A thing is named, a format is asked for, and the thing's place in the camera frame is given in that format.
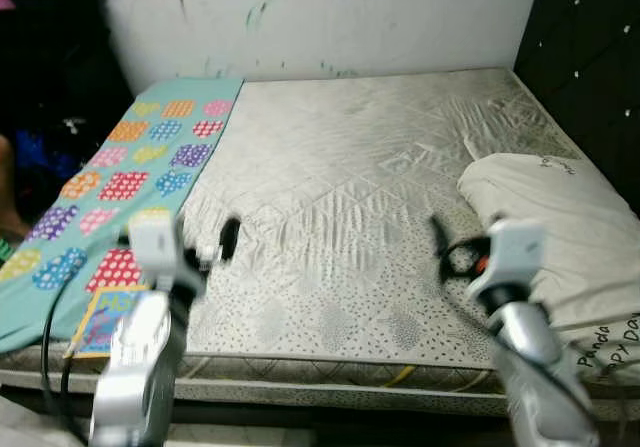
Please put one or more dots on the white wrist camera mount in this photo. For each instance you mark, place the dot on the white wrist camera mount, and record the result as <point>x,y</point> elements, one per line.
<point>155,242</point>
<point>512,257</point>

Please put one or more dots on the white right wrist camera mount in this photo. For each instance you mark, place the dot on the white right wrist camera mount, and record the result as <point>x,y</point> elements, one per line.
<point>512,257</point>

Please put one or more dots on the black tufted headboard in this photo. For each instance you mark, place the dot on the black tufted headboard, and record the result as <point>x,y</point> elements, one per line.
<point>585,67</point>

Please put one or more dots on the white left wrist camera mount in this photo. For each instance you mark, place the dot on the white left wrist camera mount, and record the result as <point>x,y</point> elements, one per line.
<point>155,242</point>

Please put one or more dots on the quilted white mattress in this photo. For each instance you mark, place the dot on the quilted white mattress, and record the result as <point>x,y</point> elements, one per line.
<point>350,187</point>

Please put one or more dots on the blue yellow children's book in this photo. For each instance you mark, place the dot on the blue yellow children's book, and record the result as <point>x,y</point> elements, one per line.
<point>95,327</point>

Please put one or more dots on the white printed pillow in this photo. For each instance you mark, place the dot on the white printed pillow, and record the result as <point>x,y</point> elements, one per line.
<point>560,227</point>

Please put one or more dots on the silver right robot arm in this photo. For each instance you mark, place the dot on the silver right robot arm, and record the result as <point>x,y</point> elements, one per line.
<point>540,377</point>

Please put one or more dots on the teal patchwork dotted blanket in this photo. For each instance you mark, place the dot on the teal patchwork dotted blanket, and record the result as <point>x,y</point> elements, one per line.
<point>120,177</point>

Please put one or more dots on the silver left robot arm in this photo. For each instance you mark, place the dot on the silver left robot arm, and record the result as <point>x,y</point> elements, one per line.
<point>140,367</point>

